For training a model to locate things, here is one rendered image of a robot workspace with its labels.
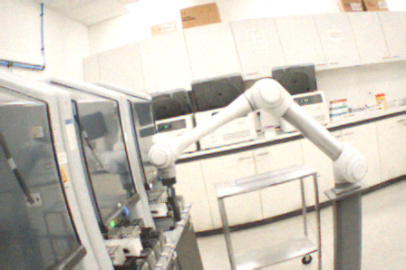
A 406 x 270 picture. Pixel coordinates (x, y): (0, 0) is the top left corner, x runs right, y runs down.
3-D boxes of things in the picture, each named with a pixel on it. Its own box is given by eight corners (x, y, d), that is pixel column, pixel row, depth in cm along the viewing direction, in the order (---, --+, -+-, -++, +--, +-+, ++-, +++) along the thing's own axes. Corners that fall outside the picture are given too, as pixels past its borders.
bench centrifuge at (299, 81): (285, 134, 451) (270, 66, 447) (280, 130, 512) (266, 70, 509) (332, 124, 446) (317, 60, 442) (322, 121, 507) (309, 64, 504)
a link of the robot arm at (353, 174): (364, 160, 221) (376, 165, 199) (350, 185, 222) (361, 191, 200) (262, 72, 219) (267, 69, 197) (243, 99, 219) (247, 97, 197)
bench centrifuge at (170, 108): (141, 162, 462) (130, 99, 459) (153, 155, 524) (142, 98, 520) (197, 152, 456) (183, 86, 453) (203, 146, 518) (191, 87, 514)
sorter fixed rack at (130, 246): (75, 260, 156) (70, 246, 156) (82, 254, 166) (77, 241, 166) (140, 258, 154) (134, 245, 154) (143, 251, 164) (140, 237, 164)
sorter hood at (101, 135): (6, 236, 140) (-24, 86, 136) (53, 208, 200) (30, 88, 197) (109, 233, 136) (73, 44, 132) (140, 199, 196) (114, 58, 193)
